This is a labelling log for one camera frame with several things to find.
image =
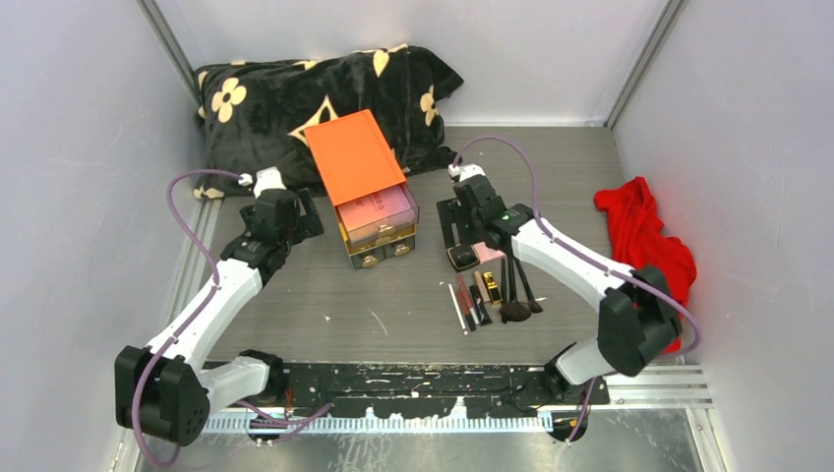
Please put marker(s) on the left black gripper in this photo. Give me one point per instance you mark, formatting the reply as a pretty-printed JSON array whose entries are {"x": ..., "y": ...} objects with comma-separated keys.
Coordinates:
[{"x": 309, "y": 225}]

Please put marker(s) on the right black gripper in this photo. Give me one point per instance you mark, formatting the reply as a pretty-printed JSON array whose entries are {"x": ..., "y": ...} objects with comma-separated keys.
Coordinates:
[{"x": 450, "y": 213}]

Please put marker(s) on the black gold compact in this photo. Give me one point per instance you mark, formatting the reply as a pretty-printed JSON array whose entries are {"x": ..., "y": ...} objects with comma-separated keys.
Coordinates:
[{"x": 462, "y": 257}]

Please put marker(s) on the small pink compact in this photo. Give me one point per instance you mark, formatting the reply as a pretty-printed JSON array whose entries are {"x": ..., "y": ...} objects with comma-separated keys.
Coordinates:
[{"x": 485, "y": 254}]

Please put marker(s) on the clear top drawer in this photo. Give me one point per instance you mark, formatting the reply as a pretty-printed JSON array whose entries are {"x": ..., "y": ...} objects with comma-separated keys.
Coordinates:
[{"x": 381, "y": 218}]

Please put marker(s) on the orange drawer organizer box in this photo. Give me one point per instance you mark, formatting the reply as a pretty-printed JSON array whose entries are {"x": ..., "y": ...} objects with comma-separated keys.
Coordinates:
[{"x": 375, "y": 211}]

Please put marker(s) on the large pink eyeshadow palette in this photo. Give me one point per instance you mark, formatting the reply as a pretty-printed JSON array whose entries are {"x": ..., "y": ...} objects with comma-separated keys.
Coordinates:
[{"x": 378, "y": 208}]

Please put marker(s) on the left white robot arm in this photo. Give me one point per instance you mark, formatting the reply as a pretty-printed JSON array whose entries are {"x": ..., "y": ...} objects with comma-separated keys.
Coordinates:
[{"x": 163, "y": 389}]

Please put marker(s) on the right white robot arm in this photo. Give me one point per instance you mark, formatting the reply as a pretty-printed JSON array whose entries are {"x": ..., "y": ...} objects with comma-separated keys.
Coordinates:
[{"x": 637, "y": 316}]

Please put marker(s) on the white makeup pencil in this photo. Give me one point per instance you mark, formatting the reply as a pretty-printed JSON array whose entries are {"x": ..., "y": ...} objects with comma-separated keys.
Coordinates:
[{"x": 456, "y": 306}]

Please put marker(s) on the beige concealer tube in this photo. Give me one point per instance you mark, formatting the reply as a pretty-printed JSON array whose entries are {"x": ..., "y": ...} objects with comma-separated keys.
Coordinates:
[{"x": 482, "y": 288}]

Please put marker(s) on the gold lipstick tube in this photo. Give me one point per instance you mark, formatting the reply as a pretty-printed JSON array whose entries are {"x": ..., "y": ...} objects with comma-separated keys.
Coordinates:
[{"x": 493, "y": 289}]

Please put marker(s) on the black mascara tube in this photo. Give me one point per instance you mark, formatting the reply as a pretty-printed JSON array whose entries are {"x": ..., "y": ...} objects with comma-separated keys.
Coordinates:
[{"x": 479, "y": 306}]

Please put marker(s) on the black floral blanket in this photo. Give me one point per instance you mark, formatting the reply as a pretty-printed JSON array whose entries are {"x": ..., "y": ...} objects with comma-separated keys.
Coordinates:
[{"x": 255, "y": 115}]

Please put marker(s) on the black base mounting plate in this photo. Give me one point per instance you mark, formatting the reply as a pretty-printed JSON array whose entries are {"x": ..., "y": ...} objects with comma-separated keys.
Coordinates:
[{"x": 418, "y": 391}]

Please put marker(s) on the red cloth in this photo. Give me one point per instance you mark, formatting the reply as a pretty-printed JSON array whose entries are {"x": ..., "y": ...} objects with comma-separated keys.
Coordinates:
[{"x": 636, "y": 235}]

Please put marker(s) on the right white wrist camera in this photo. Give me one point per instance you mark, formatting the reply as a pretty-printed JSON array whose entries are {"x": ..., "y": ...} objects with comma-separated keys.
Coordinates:
[{"x": 462, "y": 172}]

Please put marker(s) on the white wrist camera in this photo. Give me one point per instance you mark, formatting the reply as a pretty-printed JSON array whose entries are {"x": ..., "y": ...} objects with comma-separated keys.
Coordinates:
[
  {"x": 462, "y": 172},
  {"x": 264, "y": 180}
]

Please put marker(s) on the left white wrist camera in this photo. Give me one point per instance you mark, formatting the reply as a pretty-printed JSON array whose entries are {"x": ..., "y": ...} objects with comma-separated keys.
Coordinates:
[{"x": 264, "y": 180}]

